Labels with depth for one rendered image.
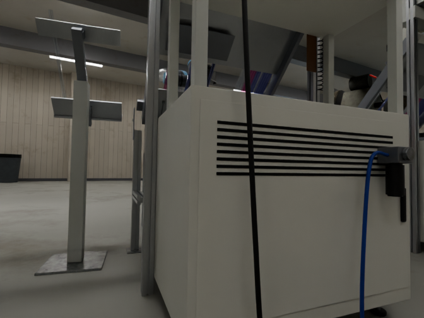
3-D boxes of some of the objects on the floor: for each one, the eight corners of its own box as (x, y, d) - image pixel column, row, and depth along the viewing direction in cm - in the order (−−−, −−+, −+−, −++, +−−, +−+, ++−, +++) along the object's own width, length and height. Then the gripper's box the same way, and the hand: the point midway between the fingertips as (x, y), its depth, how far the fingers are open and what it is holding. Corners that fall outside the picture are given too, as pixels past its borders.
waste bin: (22, 181, 712) (23, 154, 714) (18, 182, 661) (19, 154, 664) (-6, 182, 684) (-5, 154, 687) (-12, 183, 634) (-11, 153, 636)
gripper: (189, 58, 150) (199, 67, 133) (211, 63, 155) (223, 71, 138) (187, 74, 154) (195, 84, 137) (208, 77, 159) (219, 88, 142)
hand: (207, 82), depth 140 cm, fingers open, 7 cm apart
